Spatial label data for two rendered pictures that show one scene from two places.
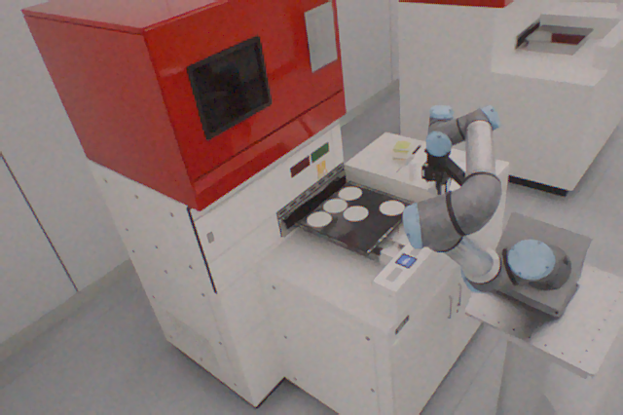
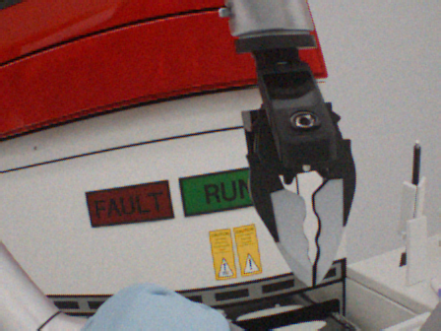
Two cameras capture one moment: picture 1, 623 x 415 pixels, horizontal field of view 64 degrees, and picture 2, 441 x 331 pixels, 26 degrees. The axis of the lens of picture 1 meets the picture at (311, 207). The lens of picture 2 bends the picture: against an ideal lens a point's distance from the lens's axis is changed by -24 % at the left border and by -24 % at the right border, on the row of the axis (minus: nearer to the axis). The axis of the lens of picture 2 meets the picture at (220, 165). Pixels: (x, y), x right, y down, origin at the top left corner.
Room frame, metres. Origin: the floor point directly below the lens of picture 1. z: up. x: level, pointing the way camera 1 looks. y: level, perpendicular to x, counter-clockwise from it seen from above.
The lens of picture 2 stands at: (0.67, -1.01, 1.21)
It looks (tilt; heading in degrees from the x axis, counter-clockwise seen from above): 3 degrees down; 39
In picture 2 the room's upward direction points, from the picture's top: 9 degrees counter-clockwise
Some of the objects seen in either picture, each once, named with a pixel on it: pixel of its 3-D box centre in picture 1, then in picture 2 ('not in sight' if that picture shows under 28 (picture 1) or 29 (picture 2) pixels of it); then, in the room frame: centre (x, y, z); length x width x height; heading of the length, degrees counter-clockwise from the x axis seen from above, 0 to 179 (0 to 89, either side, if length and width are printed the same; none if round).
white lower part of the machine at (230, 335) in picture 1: (251, 276); not in sight; (1.92, 0.36, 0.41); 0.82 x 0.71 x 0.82; 135
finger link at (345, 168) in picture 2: not in sight; (330, 175); (1.46, -0.49, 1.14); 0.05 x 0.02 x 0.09; 134
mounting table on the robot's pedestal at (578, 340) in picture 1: (544, 309); not in sight; (1.13, -0.74, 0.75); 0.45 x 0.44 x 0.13; 42
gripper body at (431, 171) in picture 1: (437, 164); (288, 103); (1.46, -0.46, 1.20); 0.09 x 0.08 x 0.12; 44
